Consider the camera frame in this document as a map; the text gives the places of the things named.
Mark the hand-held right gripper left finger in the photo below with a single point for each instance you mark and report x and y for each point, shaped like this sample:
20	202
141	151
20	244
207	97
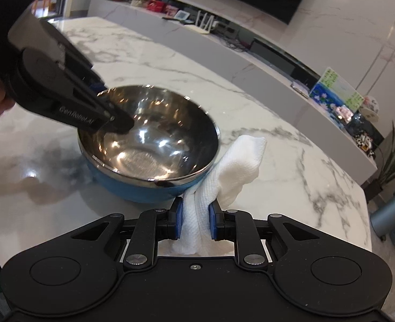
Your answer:
179	221

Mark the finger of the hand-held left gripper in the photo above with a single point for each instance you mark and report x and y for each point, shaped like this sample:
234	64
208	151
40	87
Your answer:
93	117
96	85

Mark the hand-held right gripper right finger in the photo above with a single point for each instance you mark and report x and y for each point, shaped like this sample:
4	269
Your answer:
212	223

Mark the blue steel-lined bowl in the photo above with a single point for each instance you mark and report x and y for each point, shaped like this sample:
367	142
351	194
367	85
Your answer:
133	187

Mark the red box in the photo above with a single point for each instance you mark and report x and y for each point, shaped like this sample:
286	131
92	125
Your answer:
156	7

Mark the pink photo card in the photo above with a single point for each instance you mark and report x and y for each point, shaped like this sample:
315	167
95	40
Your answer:
171	10

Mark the white thermometer display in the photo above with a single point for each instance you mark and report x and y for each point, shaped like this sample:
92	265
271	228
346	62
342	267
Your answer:
183	15

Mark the white router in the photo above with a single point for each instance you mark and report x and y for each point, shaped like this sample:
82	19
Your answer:
205	26

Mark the photo box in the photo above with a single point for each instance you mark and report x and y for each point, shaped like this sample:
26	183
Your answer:
341	114

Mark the cow figurines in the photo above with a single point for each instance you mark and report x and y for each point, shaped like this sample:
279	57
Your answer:
364	146

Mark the dark glass jar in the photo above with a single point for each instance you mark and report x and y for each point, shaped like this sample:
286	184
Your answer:
355	124

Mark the black soundbar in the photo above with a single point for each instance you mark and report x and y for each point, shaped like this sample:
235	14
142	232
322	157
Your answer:
284	60

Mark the grey trash can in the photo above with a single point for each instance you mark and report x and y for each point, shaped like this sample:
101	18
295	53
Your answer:
390	214

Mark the water lily painting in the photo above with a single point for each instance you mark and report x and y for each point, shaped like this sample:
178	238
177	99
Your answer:
334	90

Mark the long-leaf potted plant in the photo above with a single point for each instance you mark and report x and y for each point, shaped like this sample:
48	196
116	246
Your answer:
393	167

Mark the round paper fan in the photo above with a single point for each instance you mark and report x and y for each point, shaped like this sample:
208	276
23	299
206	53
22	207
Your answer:
371	104

